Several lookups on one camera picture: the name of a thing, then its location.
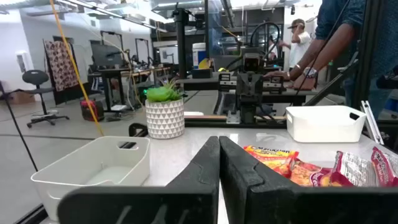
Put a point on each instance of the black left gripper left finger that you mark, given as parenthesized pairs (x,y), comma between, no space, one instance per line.
(186,202)

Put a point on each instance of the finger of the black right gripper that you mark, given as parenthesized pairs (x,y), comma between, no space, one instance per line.
(270,84)
(228,83)

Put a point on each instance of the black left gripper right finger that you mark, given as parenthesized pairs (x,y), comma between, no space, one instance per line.
(280,205)

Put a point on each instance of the red Maruchan noodle pack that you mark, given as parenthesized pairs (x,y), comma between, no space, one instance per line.
(353,169)
(306,174)
(385,166)

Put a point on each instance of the orange Maruchan noodle pack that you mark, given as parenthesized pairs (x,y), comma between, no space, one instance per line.
(270,157)

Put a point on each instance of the person's forearm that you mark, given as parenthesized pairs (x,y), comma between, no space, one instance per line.
(303,59)
(332,46)

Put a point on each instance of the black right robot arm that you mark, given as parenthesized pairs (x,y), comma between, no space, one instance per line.
(248,109)

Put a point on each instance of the person's hand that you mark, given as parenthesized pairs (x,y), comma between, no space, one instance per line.
(276,75)
(304,83)

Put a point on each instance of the black work table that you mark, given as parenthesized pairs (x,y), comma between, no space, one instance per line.
(202,83)

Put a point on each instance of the wristwatch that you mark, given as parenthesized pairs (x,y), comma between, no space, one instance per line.
(310,72)

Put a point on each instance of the white tub blue label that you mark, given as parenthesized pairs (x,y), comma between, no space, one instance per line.
(199,53)

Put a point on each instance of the person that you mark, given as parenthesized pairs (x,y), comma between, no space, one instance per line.
(300,46)
(342,12)

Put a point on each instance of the black stand pole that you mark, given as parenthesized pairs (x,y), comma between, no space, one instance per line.
(181,46)

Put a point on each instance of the white plastic bin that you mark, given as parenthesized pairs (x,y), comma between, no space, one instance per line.
(323,127)
(102,155)

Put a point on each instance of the green succulent in white pot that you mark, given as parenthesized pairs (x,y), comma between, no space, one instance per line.
(164,118)

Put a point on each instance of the black desk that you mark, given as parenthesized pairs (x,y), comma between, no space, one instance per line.
(109,73)

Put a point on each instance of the black computer monitor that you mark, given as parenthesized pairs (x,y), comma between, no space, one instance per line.
(107,56)

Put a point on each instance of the red bag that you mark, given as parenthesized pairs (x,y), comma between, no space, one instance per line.
(90,110)

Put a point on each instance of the brown patterned hanging cloth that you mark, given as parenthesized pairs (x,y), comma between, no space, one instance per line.
(60,65)

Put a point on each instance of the black office chair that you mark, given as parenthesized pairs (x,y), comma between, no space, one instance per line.
(36,77)

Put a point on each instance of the cardboard box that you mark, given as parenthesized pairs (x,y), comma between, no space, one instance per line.
(21,98)

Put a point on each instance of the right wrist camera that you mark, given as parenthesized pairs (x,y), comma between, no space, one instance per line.
(252,63)

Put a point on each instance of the black diagonal frame strut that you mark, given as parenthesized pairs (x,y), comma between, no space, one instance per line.
(329,85)

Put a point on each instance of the black frame post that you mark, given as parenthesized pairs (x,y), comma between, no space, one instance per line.
(368,46)

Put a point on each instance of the aluminium rail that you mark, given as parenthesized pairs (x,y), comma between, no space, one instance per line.
(371,123)

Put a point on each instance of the white wall dispenser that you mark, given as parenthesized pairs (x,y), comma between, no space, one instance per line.
(22,60)

